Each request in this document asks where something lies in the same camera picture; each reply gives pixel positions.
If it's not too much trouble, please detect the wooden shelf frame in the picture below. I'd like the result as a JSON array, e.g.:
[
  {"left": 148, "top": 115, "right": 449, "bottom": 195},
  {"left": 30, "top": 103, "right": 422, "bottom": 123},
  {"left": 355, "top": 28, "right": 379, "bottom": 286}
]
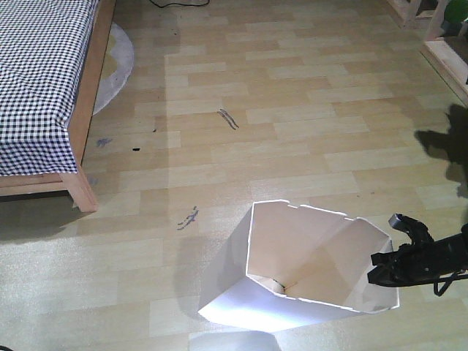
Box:
[{"left": 385, "top": 1, "right": 467, "bottom": 104}]

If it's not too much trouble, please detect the white plastic trash bin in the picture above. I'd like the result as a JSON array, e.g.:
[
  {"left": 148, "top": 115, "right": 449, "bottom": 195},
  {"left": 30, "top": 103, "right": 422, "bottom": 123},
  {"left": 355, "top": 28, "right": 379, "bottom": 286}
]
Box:
[{"left": 199, "top": 200, "right": 399, "bottom": 333}]

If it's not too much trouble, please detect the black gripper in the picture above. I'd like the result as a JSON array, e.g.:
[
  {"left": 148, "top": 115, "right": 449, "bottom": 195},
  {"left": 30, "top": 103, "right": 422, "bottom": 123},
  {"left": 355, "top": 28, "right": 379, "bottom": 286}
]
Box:
[{"left": 367, "top": 214, "right": 439, "bottom": 287}]

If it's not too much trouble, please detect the black white checkered bedsheet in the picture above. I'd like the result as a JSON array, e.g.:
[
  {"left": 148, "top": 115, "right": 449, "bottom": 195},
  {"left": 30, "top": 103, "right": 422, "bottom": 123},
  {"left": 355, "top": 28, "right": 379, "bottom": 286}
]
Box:
[{"left": 1, "top": 1, "right": 98, "bottom": 176}]

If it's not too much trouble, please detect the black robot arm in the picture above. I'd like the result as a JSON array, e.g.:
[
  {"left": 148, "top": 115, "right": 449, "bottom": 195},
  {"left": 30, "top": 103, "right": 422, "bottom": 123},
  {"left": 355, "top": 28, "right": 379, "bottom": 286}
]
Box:
[{"left": 367, "top": 214, "right": 467, "bottom": 296}]

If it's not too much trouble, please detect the round grey rug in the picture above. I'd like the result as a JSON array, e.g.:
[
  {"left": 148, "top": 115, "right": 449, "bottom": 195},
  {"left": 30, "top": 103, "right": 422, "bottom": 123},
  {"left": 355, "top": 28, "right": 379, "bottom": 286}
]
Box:
[{"left": 93, "top": 22, "right": 135, "bottom": 115}]

